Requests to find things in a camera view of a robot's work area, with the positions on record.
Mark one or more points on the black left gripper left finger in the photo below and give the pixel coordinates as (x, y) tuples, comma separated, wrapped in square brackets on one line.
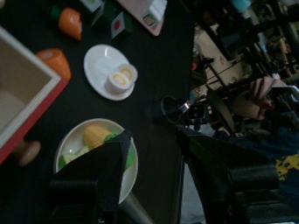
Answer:
[(105, 163)]

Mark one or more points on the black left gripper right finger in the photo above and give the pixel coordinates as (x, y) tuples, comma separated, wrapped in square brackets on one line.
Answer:
[(218, 166)]

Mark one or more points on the orange carrot bottom piece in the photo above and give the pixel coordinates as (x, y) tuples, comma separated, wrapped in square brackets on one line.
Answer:
[(57, 62)]

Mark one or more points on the orange carrot top green stem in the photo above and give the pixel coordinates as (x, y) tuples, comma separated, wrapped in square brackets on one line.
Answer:
[(70, 23)]

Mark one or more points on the green toy lettuce leaf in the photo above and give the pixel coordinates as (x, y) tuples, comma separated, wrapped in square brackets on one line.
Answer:
[(74, 156)]

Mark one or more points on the yellow toy corn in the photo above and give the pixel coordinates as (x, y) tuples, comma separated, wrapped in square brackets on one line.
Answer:
[(96, 135)]

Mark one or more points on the round wooden knob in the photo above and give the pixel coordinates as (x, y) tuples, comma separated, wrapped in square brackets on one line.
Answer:
[(30, 151)]

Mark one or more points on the person in blue shirt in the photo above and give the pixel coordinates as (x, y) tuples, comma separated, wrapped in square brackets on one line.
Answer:
[(261, 100)]

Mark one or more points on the toy boiled egg half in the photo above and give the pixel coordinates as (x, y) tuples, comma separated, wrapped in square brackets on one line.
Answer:
[(117, 82), (129, 71)]

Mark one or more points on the red wooden box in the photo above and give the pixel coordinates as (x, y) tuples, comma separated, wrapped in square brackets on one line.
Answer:
[(24, 87)]

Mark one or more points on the white flat plate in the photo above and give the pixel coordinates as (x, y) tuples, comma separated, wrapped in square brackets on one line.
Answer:
[(98, 64)]

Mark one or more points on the beige desk in background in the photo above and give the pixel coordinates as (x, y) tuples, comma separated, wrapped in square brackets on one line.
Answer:
[(218, 55)]

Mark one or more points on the cork cube red dot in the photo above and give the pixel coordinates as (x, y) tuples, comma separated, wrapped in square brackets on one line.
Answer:
[(118, 26)]

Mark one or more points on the cube with green circle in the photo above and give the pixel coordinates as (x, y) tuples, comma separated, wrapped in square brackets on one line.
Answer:
[(150, 19)]

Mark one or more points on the wooden cutting board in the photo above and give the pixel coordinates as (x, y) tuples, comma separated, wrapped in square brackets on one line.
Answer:
[(137, 8)]

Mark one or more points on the cube with green face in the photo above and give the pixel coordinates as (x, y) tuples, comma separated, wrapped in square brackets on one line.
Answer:
[(92, 3)]

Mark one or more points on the small black table camera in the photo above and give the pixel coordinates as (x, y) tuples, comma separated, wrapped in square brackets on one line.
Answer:
[(197, 111)]

